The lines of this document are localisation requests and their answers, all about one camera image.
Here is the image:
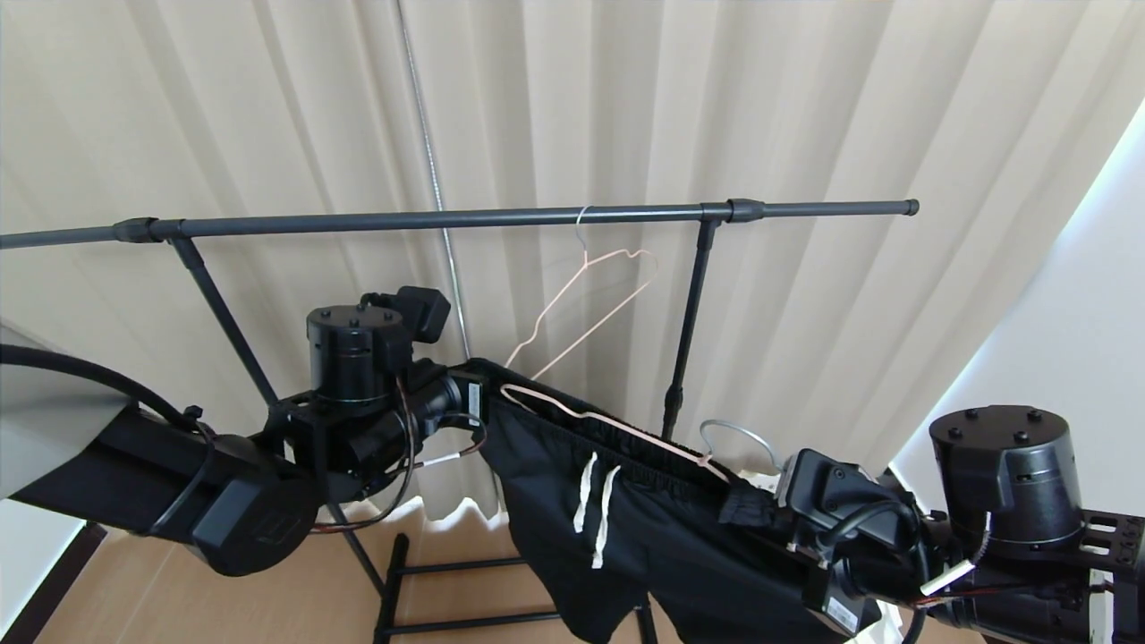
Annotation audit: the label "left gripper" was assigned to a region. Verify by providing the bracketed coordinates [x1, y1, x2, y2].
[404, 360, 488, 439]

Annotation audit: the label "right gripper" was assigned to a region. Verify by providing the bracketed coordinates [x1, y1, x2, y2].
[801, 528, 951, 638]

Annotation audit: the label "pink clothes hanger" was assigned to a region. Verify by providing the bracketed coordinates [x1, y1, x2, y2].
[504, 206, 660, 381]
[499, 383, 784, 488]

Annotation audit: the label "black shorts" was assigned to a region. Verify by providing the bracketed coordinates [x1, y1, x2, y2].
[465, 358, 882, 644]

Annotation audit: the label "black clothes rack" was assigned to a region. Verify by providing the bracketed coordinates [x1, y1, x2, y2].
[0, 199, 920, 644]

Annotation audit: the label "white garment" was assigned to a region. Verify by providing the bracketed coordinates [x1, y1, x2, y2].
[859, 601, 906, 644]

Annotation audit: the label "beige curtain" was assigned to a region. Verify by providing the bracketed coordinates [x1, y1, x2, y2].
[0, 0, 1145, 538]

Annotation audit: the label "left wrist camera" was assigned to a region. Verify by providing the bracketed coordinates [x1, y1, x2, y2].
[360, 286, 451, 345]

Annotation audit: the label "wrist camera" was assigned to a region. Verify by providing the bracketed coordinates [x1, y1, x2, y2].
[776, 449, 922, 555]
[360, 286, 451, 345]

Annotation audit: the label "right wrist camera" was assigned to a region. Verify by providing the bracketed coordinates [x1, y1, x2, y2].
[776, 449, 922, 555]

